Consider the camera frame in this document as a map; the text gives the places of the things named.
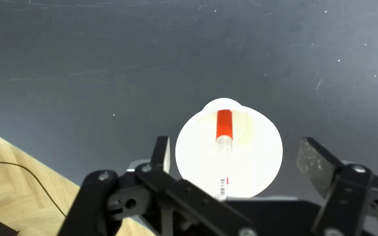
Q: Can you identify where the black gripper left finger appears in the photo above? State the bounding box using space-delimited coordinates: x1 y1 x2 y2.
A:
57 135 260 236

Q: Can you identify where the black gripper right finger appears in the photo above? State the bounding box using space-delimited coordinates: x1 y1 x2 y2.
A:
295 136 378 236

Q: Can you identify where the red and white marker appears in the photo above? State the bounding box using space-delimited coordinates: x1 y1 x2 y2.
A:
214 108 236 201

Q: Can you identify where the white paper cup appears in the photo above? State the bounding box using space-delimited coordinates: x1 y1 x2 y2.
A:
173 95 285 200

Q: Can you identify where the thin black cable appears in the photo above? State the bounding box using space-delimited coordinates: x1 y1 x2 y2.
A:
0 152 70 218

